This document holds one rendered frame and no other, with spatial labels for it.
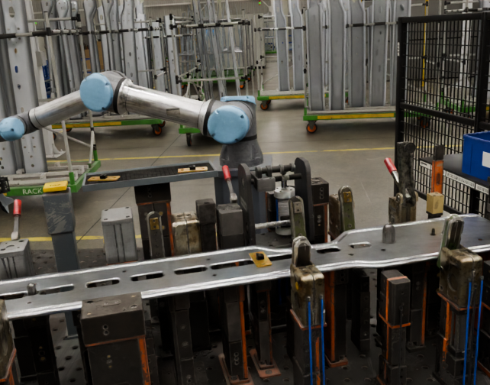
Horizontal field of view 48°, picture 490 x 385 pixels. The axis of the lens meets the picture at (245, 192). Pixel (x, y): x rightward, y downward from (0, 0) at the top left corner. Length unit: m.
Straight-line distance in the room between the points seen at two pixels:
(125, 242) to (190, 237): 0.16
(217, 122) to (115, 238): 0.49
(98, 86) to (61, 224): 0.45
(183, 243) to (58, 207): 0.37
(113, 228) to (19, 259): 0.23
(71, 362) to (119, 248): 0.38
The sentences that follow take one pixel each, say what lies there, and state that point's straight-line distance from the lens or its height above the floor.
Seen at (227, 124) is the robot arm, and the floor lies 1.27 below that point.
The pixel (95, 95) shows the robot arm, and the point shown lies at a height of 1.37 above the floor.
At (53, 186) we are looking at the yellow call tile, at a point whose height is 1.16.
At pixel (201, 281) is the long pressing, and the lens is 1.25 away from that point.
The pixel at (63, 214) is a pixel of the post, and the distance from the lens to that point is 1.57.
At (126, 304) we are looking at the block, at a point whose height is 1.03.
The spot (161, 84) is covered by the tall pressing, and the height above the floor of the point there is 0.58.
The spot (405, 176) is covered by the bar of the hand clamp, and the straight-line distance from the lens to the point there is 1.59.
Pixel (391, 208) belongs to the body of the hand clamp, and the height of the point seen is 1.02.
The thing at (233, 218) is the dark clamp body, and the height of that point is 1.06.
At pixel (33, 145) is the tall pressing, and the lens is 5.58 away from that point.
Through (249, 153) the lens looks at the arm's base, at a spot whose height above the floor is 1.14.
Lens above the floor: 1.54
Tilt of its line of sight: 17 degrees down
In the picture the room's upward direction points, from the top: 3 degrees counter-clockwise
